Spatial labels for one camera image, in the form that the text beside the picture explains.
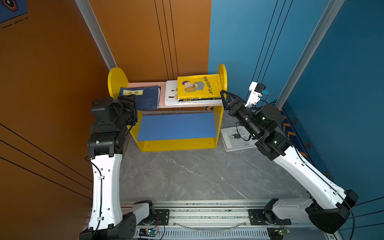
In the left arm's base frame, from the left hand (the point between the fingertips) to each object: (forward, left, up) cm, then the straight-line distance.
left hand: (137, 95), depth 60 cm
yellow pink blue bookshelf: (+11, -10, -34) cm, 37 cm away
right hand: (-2, -34, +3) cm, 34 cm away
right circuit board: (-41, -63, -48) cm, 89 cm away
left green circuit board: (-41, -2, -49) cm, 64 cm away
